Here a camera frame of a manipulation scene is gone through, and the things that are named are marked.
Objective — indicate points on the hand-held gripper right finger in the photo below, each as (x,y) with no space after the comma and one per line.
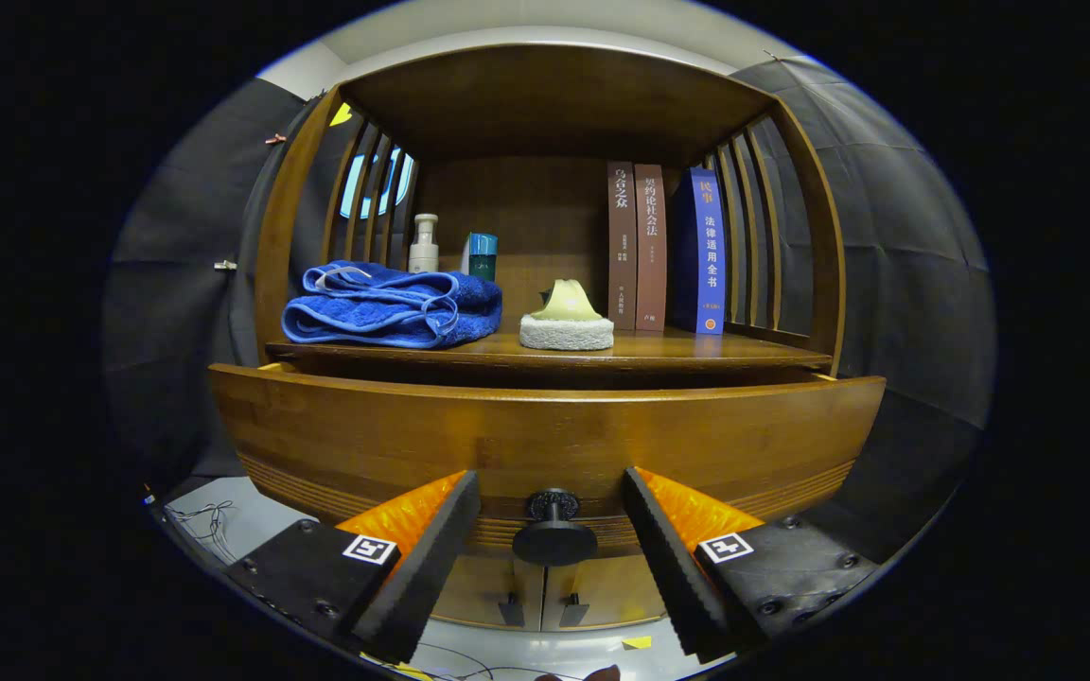
(673,567)

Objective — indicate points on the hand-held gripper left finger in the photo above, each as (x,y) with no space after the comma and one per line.
(422,572)

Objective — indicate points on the wooden drawer with black knob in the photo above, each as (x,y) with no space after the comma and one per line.
(554,435)

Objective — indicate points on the green sponge with grey base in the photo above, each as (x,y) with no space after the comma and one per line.
(566,331)

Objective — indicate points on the wooden countertop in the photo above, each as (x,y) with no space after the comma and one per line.
(677,348)

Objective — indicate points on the wooden cabinet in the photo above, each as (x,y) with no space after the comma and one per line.
(545,95)

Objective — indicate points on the yellow tape piece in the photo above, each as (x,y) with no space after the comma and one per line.
(637,642)

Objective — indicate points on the blue folded towel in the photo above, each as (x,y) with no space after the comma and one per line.
(384,312)

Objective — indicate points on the blue book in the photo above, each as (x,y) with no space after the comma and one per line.
(711,255)

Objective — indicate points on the white pump bottle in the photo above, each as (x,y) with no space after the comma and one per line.
(424,253)

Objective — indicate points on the reddish brown book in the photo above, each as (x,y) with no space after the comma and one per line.
(651,246)

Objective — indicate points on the clear bottle with blue cap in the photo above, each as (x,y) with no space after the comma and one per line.
(483,255)

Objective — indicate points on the dark brown book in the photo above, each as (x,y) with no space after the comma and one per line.
(622,246)

